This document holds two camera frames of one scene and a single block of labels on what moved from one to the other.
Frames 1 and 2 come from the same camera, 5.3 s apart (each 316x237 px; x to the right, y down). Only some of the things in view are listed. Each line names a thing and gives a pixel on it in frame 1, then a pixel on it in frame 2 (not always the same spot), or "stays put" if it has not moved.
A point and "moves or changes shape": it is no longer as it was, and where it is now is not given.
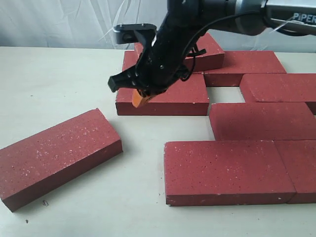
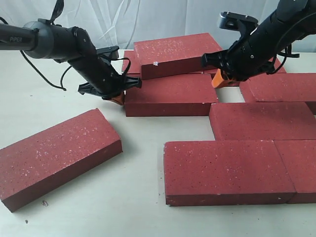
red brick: (263, 121) stays put
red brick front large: (225, 173) stays put
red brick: (33, 166) stays put
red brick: (189, 96) moves or changes shape
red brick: (299, 158) stays put
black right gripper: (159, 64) -> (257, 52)
